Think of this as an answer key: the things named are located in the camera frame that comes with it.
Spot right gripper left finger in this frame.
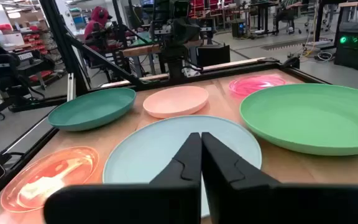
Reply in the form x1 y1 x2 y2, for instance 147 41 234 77
44 132 203 224

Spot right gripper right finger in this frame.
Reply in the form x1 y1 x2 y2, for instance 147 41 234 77
201 132 358 224

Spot peach plastic plate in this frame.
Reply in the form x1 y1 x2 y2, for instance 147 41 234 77
142 85 210 119

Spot pink transparent plate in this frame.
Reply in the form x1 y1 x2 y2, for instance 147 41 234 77
228 74 287 98

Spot light green large plate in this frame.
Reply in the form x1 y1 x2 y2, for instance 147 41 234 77
239 83 358 156

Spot teal green plate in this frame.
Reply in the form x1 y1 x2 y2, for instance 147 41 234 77
47 87 137 132

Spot orange transparent plate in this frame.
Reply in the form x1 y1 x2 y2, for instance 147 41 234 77
0 146 100 214

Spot black box under bench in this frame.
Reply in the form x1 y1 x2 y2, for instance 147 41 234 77
196 43 231 68

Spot wooden workbench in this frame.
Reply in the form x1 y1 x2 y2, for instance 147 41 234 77
121 40 204 58

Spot small black computer tower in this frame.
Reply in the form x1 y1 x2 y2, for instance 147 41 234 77
231 18 248 39

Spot pale blue large plate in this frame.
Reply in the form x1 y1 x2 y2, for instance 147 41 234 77
102 114 263 218

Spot person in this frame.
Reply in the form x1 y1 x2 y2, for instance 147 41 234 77
83 6 114 41
272 0 304 35

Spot shelf with red bins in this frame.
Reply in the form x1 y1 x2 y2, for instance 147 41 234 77
0 21 58 88

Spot black computer tower green lights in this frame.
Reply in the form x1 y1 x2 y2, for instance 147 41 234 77
334 23 358 71

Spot black office chair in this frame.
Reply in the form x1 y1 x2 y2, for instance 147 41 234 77
0 29 55 122

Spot black table frame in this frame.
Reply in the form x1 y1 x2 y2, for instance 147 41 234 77
0 0 332 212

